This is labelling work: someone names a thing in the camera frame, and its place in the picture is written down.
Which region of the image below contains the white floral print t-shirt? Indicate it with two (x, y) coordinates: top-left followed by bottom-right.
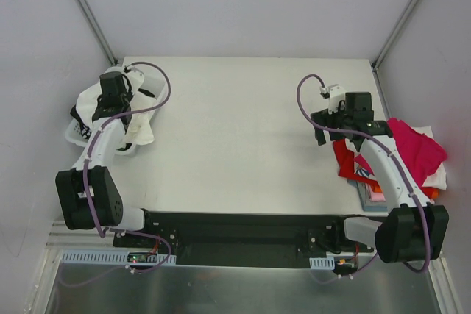
(75, 75), (167, 146)

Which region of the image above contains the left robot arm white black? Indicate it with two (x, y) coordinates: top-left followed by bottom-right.
(55, 71), (156, 247)

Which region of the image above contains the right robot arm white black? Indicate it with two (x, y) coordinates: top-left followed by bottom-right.
(310, 85), (449, 268)

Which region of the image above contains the red t-shirt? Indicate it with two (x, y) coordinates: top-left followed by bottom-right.
(332, 140), (379, 188)

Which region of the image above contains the white plastic laundry basket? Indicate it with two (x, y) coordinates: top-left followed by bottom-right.
(65, 62), (170, 156)

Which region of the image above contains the black printed t-shirt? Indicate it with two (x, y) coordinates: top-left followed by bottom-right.
(70, 105), (91, 140)

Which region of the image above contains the light blue folded t-shirt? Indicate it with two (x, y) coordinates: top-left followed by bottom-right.
(357, 182), (387, 212)

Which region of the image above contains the pink folded t-shirt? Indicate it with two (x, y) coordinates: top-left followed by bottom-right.
(369, 190), (386, 202)

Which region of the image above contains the magenta t-shirt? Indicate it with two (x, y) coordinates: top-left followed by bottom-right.
(387, 118), (448, 187)

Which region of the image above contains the orange folded t-shirt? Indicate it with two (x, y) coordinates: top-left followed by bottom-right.
(421, 187), (439, 204)

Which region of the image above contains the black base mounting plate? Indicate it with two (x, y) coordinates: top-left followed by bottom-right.
(113, 212), (373, 268)

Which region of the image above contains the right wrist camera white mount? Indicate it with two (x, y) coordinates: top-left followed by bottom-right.
(320, 84), (346, 115)

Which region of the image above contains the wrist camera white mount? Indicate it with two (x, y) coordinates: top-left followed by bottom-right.
(320, 84), (346, 115)
(123, 65), (145, 85)

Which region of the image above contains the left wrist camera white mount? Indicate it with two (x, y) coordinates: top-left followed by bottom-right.
(123, 65), (145, 85)

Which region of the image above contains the right grey cable duct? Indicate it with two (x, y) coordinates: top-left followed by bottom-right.
(309, 256), (336, 271)

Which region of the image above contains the grey cable duct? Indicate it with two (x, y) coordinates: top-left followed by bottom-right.
(309, 256), (336, 271)
(62, 250), (177, 266)

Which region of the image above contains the left aluminium frame post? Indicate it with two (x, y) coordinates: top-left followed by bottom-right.
(75, 0), (118, 65)

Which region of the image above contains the aluminium frame post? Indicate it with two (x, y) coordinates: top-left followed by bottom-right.
(75, 0), (118, 65)
(372, 0), (421, 72)

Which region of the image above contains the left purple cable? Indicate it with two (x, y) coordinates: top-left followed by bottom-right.
(58, 62), (172, 287)

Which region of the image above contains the aluminium rail profile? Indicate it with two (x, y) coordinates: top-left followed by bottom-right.
(46, 221), (74, 248)

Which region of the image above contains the right aluminium frame post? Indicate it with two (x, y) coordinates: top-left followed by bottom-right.
(372, 0), (421, 72)

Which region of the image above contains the left grey cable duct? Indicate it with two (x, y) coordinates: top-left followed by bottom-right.
(62, 250), (177, 266)

